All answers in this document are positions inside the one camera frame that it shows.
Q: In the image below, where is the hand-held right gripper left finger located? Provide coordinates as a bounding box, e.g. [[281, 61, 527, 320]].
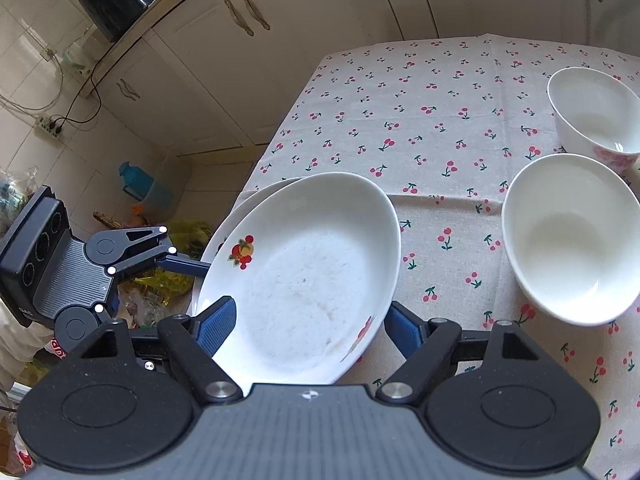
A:
[[64, 296, 245, 406]]

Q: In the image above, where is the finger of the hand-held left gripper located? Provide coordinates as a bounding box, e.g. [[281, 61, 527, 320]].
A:
[[106, 226, 211, 279], [95, 282, 123, 322]]

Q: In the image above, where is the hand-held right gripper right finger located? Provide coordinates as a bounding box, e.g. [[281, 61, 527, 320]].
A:
[[374, 301, 557, 407]]

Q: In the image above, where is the large white fruit-print plate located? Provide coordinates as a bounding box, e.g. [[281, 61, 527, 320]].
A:
[[205, 176, 301, 262]]

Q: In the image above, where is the small white fruit-print plate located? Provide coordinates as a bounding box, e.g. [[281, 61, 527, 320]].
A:
[[194, 172, 402, 386]]

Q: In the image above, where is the yellow plastic bag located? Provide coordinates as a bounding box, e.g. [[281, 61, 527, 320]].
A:
[[120, 219, 214, 307]]

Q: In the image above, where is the blue lid plastic jug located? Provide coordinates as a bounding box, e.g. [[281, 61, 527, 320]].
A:
[[118, 161, 174, 219]]

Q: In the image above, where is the clear plastic bag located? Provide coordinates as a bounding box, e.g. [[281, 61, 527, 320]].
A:
[[0, 165, 41, 231]]

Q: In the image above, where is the white power strip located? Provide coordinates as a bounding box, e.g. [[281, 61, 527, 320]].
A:
[[33, 114, 65, 140]]

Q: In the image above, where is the large white pink-flower bowl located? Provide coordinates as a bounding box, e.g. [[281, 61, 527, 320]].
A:
[[501, 153, 640, 327]]

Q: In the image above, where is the cherry print tablecloth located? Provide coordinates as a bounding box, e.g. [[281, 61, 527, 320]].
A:
[[187, 35, 640, 480]]

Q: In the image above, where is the grey kitchen countertop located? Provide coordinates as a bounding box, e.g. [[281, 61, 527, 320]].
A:
[[75, 0, 246, 100]]

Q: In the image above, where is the black air fryer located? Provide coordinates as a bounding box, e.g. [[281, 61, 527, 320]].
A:
[[77, 0, 156, 44]]

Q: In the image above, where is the black power cable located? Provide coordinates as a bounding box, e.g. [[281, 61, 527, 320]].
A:
[[54, 49, 104, 127]]

